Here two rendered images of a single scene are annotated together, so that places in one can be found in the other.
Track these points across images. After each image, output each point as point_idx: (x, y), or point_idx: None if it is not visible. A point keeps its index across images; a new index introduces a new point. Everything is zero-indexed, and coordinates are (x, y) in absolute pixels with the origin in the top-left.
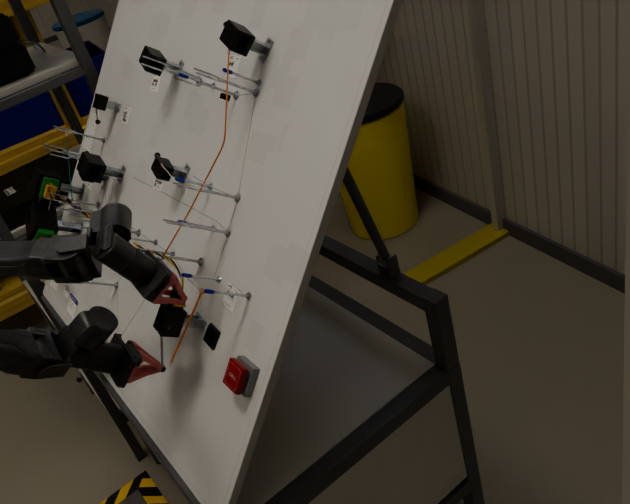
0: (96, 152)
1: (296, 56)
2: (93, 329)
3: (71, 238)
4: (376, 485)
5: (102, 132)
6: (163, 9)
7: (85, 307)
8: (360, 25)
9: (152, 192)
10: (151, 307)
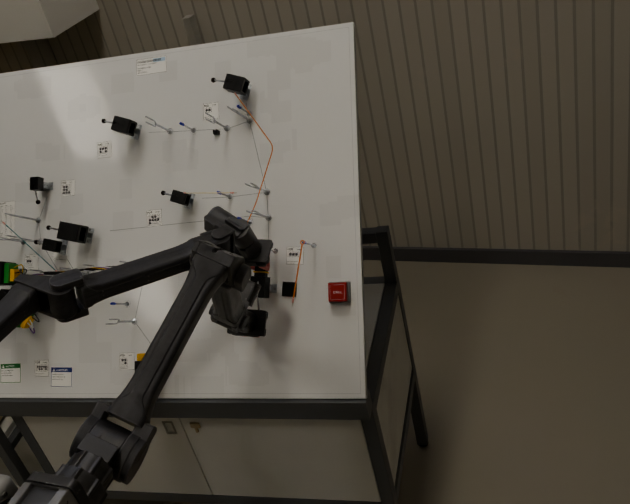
0: (29, 234)
1: (281, 88)
2: (254, 287)
3: (218, 229)
4: (393, 370)
5: (30, 215)
6: (83, 93)
7: (88, 365)
8: (333, 57)
9: (149, 230)
10: None
